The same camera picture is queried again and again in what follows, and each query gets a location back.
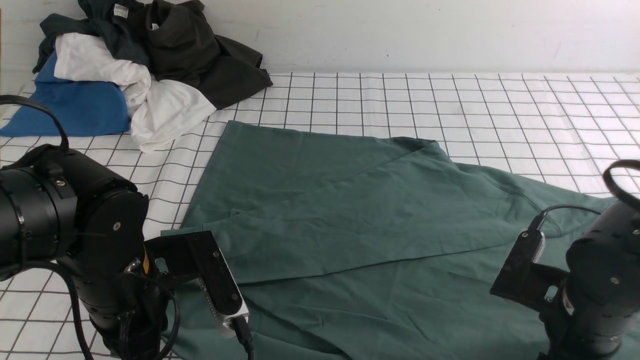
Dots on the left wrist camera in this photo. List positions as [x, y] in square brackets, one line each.
[197, 256]

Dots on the blue garment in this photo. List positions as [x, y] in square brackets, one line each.
[83, 108]

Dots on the dark teal garment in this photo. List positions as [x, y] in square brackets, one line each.
[105, 19]

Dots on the green long-sleeved shirt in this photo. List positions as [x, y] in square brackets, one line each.
[362, 248]

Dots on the white garment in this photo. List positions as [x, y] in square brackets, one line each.
[160, 111]

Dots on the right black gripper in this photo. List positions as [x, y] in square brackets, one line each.
[598, 302]

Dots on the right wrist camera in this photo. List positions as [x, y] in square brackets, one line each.
[522, 279]

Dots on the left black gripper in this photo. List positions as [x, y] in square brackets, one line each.
[128, 312]

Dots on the white grid tablecloth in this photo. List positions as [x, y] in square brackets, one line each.
[563, 130]

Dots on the dark olive garment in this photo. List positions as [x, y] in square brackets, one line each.
[183, 47]

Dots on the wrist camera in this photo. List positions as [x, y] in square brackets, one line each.
[197, 256]
[522, 279]

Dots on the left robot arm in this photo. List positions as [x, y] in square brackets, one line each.
[63, 211]

